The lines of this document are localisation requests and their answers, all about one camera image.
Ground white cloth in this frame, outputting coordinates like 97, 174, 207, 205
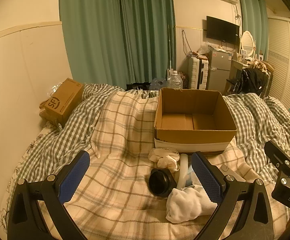
166, 185, 217, 224

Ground white translucent tube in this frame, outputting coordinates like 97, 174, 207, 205
176, 153, 188, 190

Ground black round lens cap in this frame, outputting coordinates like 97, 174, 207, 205
148, 168, 177, 198

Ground green checkered duvet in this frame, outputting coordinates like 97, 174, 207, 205
0, 84, 290, 220

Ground black clothes on chair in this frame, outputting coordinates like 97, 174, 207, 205
232, 68, 268, 96

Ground white louvered wardrobe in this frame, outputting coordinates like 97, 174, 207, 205
268, 17, 290, 109

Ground open cardboard box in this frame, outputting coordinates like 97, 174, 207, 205
154, 88, 237, 153

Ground oval white mirror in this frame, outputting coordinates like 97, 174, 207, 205
240, 30, 256, 57

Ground cream crumpled cloth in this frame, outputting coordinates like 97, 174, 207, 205
148, 148, 180, 173

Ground silver mini fridge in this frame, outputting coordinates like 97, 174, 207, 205
207, 50, 232, 94

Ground brown SF shipping box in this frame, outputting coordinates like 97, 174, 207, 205
39, 78, 84, 128

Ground white suitcase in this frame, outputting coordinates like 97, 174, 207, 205
188, 55, 208, 90

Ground small green curtain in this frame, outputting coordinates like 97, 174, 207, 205
240, 0, 269, 60

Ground large clear water bottle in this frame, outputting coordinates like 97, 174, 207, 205
167, 69, 183, 89

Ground large green curtain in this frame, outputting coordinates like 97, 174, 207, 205
59, 0, 176, 88

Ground black wall television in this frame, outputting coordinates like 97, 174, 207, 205
206, 16, 239, 46

